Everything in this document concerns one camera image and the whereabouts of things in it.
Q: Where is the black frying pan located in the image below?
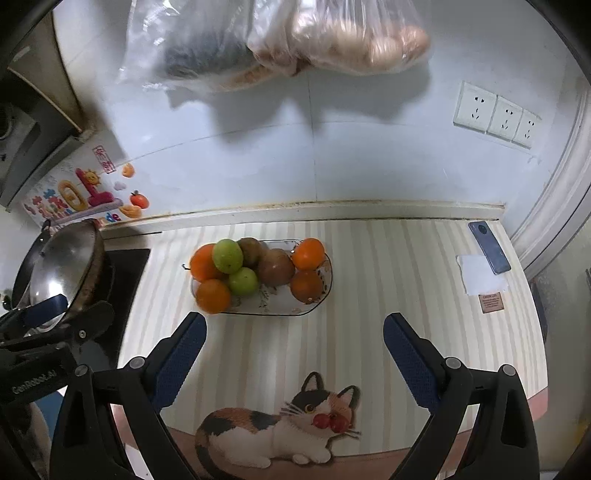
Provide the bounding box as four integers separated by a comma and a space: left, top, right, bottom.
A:
10, 220, 52, 306

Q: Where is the plastic bag of eggs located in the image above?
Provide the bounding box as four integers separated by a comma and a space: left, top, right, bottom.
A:
246, 0, 433, 78

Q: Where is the white paper sheet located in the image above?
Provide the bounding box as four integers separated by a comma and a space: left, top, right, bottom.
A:
455, 253, 511, 297

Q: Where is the person's left forearm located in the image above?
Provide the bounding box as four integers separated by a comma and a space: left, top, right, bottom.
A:
25, 405, 52, 480

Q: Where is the striped cat print tablecloth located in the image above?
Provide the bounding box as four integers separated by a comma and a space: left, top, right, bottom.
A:
111, 217, 551, 480

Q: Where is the large orange with stem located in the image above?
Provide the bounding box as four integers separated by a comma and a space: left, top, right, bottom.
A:
182, 244, 228, 282

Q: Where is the black range hood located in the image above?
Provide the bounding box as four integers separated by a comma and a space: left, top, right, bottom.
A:
0, 28, 90, 209

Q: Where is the blue smartphone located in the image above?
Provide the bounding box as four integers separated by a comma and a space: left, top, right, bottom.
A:
468, 220, 513, 276

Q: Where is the reddish brown orange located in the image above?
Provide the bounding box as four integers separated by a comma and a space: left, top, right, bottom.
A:
289, 269, 324, 304

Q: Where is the small brown card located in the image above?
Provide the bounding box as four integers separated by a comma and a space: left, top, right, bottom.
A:
478, 291, 505, 315

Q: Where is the green apple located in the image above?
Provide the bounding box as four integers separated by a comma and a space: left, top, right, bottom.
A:
228, 267, 260, 296
212, 239, 244, 274

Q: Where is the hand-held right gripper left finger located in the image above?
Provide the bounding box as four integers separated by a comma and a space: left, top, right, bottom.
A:
50, 311, 208, 480

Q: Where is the dark brown blemished fruit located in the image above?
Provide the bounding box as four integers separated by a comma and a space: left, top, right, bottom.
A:
257, 248, 296, 286

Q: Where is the white door frame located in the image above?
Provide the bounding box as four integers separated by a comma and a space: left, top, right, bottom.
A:
507, 88, 591, 280

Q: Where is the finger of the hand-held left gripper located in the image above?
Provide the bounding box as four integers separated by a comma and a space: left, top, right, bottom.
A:
0, 301, 115, 352
0, 295, 69, 329

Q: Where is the white wall socket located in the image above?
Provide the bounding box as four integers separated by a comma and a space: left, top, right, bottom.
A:
511, 109, 542, 150
486, 95, 525, 143
452, 80, 500, 135

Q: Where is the floral oval ceramic plate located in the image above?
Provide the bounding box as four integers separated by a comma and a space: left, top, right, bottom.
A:
190, 239, 334, 317

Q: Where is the plastic bag with dark contents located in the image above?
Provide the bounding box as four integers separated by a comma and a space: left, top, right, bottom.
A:
117, 0, 279, 94

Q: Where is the small bright orange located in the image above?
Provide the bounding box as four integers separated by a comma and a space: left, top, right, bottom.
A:
291, 237, 327, 272
196, 278, 232, 315

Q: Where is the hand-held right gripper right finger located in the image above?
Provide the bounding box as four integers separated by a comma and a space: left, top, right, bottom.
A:
383, 312, 541, 480

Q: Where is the steel wok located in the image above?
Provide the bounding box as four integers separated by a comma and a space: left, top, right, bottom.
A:
27, 223, 100, 309

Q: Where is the red seal wall sticker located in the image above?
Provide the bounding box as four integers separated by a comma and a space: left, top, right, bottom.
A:
93, 146, 116, 174

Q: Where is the black induction cooktop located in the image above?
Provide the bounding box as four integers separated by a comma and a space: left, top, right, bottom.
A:
82, 248, 152, 370

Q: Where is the colourful wall decal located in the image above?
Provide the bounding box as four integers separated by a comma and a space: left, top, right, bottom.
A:
23, 166, 124, 228

